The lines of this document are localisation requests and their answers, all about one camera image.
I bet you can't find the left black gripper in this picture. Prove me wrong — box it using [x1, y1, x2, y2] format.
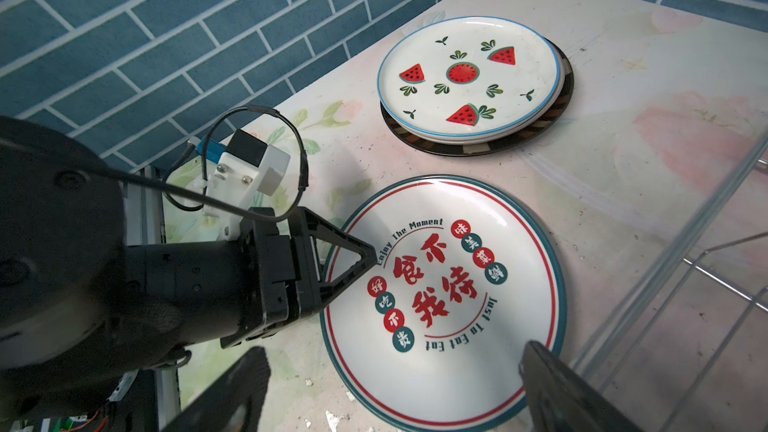
[125, 207, 377, 348]

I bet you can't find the silver wire dish rack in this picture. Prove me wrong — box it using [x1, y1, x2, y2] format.
[572, 137, 767, 431]

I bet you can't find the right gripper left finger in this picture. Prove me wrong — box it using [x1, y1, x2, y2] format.
[163, 347, 271, 431]

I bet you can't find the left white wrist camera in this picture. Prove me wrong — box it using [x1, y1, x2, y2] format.
[205, 130, 290, 210]

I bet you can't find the left green circuit board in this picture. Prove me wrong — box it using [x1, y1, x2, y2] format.
[49, 412, 110, 432]

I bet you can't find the strawberry print blue rim plate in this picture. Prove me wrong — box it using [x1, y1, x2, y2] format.
[377, 17, 565, 144]

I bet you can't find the dark patterned rim plate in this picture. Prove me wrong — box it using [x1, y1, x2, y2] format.
[379, 38, 576, 158]

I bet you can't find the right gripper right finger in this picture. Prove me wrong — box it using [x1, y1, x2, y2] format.
[519, 341, 639, 432]

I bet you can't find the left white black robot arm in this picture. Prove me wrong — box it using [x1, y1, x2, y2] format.
[1, 117, 376, 421]

